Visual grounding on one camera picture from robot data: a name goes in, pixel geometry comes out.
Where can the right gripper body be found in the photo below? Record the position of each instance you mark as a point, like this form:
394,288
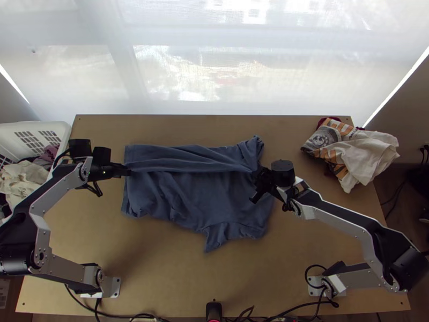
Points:
263,182

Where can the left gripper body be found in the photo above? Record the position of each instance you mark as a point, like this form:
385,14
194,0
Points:
114,171

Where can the blue t-shirt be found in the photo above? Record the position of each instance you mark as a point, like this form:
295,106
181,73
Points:
194,201

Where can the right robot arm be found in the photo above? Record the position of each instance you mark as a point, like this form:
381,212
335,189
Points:
335,209

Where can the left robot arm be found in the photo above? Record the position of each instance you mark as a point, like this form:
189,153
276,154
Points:
43,201

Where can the white laundry basket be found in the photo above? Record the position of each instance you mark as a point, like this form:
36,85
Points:
33,129

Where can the heap of printed clothes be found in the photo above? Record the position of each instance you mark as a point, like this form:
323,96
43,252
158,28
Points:
362,151

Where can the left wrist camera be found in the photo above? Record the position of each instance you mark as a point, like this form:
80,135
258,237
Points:
102,155

